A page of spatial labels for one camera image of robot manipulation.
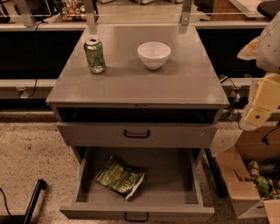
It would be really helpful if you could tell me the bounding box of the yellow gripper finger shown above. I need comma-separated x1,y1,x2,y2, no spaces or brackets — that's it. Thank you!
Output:
242,73,280,127
237,37,259,60

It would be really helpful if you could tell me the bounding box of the green jalapeno chip bag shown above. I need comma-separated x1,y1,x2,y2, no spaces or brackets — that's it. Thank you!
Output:
94,156,145,200

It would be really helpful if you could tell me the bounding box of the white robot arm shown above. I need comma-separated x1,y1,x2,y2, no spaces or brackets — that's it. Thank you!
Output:
237,22,280,130

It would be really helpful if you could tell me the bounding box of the grey drawer cabinet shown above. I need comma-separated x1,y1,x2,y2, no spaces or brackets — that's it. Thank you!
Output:
45,24,231,165

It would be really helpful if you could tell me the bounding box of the grey open middle drawer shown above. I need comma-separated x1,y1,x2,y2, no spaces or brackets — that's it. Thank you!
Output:
60,148,214,222

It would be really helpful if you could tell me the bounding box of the grey closed upper drawer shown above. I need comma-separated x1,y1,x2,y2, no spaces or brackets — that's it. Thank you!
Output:
57,122,217,148

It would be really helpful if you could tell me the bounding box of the cardboard box with snacks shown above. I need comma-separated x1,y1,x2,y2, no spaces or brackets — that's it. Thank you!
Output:
216,126,280,224

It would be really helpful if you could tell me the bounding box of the white ceramic bowl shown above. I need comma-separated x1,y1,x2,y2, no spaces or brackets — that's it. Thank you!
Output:
137,42,172,69

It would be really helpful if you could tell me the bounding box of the green soda can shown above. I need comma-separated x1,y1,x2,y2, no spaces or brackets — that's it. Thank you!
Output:
84,37,106,74

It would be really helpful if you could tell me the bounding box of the basket of colourful items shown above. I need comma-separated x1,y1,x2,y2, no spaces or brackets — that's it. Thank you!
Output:
61,0,87,21

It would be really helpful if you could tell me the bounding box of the black metal stand leg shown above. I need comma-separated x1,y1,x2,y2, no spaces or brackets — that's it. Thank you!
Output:
0,179,47,224

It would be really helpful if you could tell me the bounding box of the cables right of cabinet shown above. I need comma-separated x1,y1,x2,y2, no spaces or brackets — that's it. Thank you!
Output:
218,73,244,130

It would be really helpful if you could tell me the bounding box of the black cable on left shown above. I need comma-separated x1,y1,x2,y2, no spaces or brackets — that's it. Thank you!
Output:
28,20,49,99

